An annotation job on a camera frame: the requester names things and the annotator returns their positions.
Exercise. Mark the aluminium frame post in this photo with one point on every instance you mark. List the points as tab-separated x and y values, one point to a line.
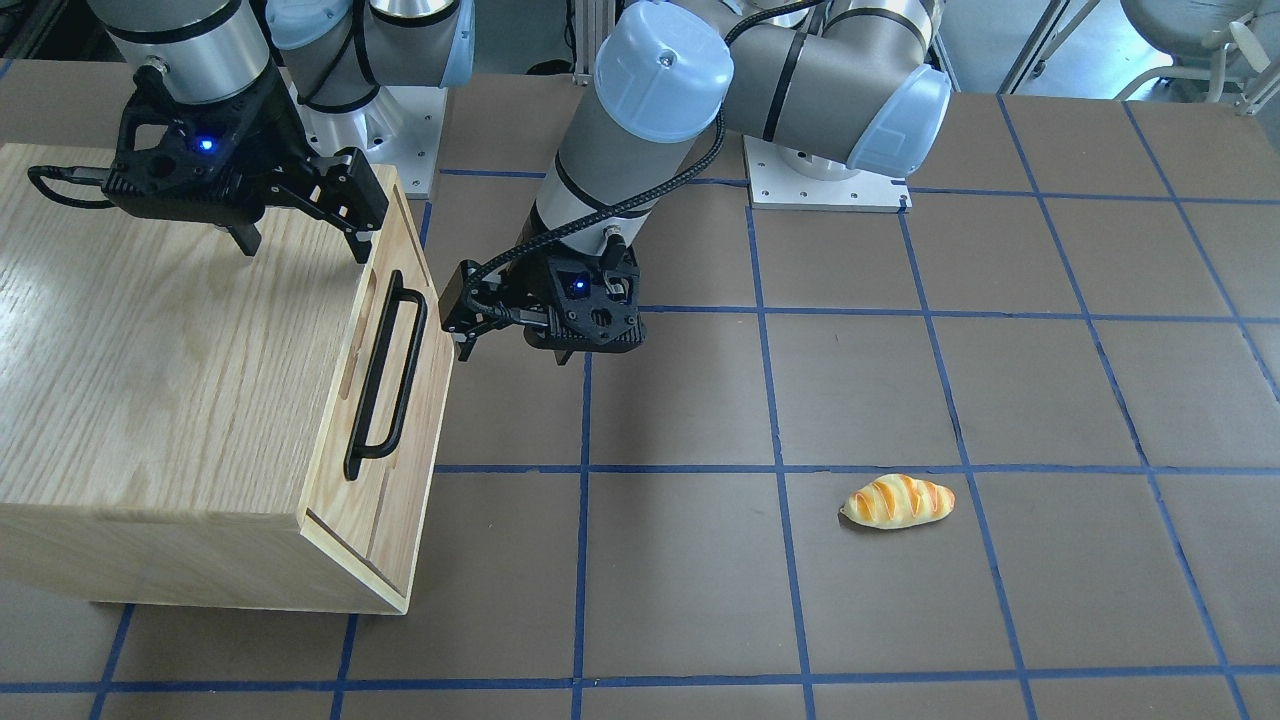
591	22

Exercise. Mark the wooden drawer cabinet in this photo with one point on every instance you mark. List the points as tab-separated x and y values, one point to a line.
163	397

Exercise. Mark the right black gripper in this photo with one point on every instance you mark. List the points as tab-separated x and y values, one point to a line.
262	128

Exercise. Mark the toy bread loaf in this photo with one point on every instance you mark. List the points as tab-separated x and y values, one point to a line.
898	501

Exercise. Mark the wooden drawer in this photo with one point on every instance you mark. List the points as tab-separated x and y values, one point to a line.
364	503

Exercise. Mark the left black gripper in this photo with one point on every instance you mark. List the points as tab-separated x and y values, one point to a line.
527	283

